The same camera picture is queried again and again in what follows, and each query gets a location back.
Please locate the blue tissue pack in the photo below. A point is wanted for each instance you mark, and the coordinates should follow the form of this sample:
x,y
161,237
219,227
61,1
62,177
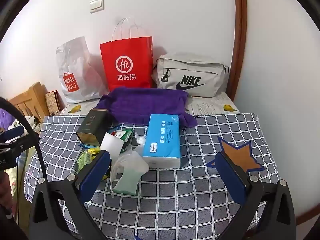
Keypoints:
x,y
162,140

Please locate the green white snack packet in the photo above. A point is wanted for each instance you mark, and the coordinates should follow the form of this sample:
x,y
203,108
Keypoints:
x,y
125,136

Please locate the wooden door frame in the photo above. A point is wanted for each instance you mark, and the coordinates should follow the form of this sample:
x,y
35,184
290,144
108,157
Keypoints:
x,y
240,30

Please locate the red paper bag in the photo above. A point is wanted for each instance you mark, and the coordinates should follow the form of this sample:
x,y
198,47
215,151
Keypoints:
x,y
125,52

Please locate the purple towel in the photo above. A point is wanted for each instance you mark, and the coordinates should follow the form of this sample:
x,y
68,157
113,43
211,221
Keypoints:
x,y
140,105

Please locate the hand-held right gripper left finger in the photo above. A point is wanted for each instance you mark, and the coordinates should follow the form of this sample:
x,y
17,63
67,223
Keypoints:
x,y
96,168

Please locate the small green tissue packet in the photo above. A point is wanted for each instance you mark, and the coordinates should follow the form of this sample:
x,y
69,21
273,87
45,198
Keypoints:
x,y
85,161

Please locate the grey checked blanket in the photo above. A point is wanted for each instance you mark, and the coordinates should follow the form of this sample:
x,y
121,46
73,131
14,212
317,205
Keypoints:
x,y
175,200

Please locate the wooden headboard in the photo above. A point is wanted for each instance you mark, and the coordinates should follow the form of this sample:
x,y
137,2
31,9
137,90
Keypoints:
x,y
27,100

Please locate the person's left forearm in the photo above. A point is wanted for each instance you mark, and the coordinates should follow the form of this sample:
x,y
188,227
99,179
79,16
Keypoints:
x,y
4,185

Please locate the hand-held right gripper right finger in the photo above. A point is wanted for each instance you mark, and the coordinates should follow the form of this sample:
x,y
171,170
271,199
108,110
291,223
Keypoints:
x,y
230,177

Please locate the bird print bedsheet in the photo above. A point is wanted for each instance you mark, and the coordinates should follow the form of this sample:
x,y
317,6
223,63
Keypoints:
x,y
210,106

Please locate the white plastic shopping bag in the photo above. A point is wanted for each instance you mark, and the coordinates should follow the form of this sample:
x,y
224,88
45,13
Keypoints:
x,y
75,62

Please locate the yellow black pouch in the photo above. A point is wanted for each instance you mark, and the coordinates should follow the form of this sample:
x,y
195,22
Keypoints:
x,y
93,152

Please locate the crumpled white tissue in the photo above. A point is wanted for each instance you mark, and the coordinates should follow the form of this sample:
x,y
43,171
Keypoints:
x,y
140,138

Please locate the white light switch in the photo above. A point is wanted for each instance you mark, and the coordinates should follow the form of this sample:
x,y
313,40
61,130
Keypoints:
x,y
97,5

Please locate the grey waist bag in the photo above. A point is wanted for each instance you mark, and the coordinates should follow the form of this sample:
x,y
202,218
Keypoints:
x,y
200,67

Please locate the brown patterned box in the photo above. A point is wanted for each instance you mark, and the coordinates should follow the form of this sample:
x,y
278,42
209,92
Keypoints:
x,y
52,102

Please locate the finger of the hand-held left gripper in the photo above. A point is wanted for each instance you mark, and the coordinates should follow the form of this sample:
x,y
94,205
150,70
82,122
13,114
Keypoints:
x,y
17,142

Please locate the white sponge block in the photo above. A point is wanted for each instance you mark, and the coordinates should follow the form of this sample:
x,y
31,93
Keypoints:
x,y
112,143

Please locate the dark tea tin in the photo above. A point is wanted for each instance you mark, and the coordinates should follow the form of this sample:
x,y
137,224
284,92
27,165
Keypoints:
x,y
93,125

